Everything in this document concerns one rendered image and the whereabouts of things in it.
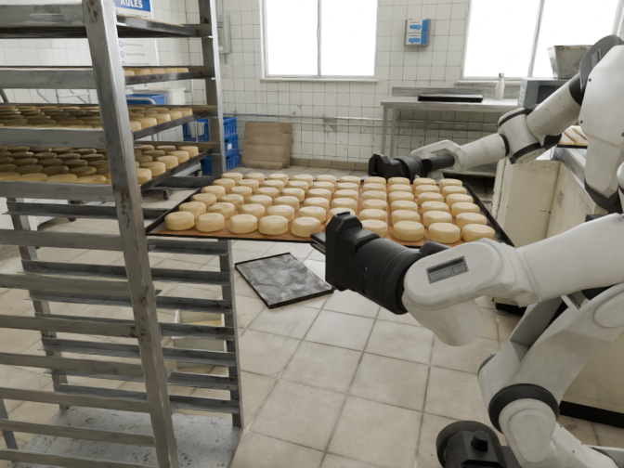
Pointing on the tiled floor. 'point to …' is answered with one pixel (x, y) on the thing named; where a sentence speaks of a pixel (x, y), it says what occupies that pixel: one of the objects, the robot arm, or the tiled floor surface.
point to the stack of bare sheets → (281, 279)
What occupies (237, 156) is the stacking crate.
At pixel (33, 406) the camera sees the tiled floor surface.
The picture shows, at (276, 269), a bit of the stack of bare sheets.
